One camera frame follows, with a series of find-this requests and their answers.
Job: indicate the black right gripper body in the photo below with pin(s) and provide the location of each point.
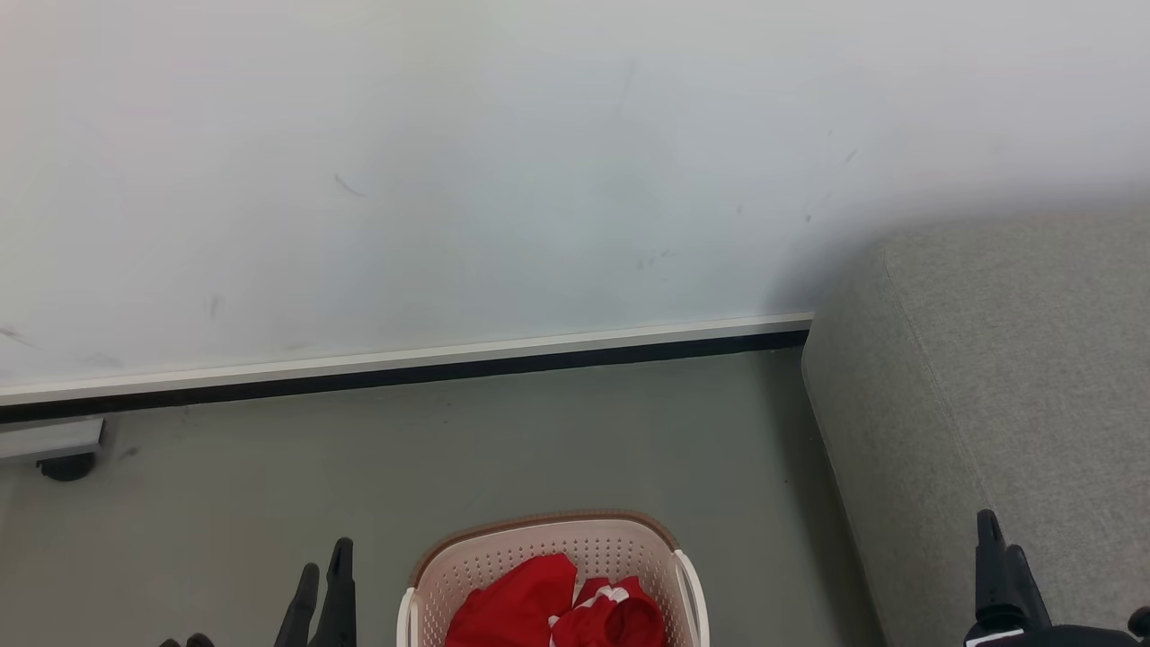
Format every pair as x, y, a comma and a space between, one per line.
1060, 637

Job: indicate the red garment striped white cuff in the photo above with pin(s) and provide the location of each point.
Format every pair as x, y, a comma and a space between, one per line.
620, 620

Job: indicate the red garment wide white stripe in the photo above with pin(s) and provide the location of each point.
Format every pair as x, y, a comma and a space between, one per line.
517, 607

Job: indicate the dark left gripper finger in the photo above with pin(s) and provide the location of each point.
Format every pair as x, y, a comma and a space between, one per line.
301, 615
337, 602

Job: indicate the white and black baseboard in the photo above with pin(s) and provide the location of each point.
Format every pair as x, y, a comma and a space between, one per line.
404, 367

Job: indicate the grey metal frame with caster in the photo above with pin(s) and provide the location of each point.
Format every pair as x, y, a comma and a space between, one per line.
45, 442

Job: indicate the grey fabric sofa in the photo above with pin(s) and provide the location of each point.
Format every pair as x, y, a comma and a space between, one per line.
1006, 377

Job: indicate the white perforated laundry basket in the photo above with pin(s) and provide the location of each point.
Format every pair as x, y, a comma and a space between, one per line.
584, 544

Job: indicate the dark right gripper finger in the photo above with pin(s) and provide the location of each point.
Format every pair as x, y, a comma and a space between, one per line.
992, 566
1024, 593

